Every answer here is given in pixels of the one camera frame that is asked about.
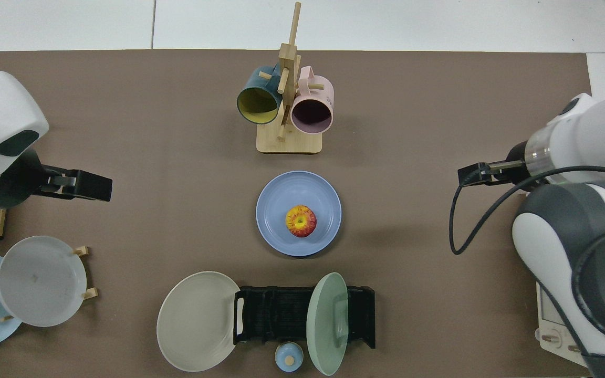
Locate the red yellow apple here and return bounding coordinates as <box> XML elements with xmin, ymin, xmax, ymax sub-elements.
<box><xmin>285</xmin><ymin>205</ymin><xmax>317</xmax><ymax>238</ymax></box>

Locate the grey plate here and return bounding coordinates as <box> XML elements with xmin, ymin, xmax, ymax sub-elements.
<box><xmin>0</xmin><ymin>236</ymin><xmax>88</xmax><ymax>328</ymax></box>

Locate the wooden plate rack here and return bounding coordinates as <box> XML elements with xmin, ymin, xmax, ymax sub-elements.
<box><xmin>0</xmin><ymin>245</ymin><xmax>98</xmax><ymax>322</ymax></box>

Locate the pale green plate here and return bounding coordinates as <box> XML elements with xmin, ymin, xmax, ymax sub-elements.
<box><xmin>306</xmin><ymin>272</ymin><xmax>349</xmax><ymax>376</ymax></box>

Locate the beige plate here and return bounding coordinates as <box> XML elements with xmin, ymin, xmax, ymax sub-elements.
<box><xmin>157</xmin><ymin>271</ymin><xmax>241</xmax><ymax>373</ymax></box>

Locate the black dish rack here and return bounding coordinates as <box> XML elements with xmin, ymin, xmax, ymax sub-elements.
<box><xmin>233</xmin><ymin>286</ymin><xmax>376</xmax><ymax>350</ymax></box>

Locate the brown table cloth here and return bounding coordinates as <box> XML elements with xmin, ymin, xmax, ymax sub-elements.
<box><xmin>0</xmin><ymin>50</ymin><xmax>594</xmax><ymax>378</ymax></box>

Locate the pale toaster oven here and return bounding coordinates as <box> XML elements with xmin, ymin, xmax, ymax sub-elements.
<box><xmin>536</xmin><ymin>281</ymin><xmax>594</xmax><ymax>368</ymax></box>

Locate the pink cup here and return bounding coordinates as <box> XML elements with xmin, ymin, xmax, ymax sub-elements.
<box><xmin>290</xmin><ymin>66</ymin><xmax>335</xmax><ymax>133</ymax></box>

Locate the wooden cup stand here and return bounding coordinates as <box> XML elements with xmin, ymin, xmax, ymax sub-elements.
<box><xmin>256</xmin><ymin>2</ymin><xmax>323</xmax><ymax>154</ymax></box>

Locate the dark blue cup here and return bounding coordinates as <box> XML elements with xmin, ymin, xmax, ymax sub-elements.
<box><xmin>236</xmin><ymin>65</ymin><xmax>282</xmax><ymax>125</ymax></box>

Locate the small blue round thing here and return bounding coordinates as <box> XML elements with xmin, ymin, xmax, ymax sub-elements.
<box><xmin>275</xmin><ymin>342</ymin><xmax>304</xmax><ymax>373</ymax></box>

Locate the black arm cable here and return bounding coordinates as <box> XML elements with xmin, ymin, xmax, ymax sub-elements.
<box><xmin>448</xmin><ymin>165</ymin><xmax>605</xmax><ymax>256</ymax></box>

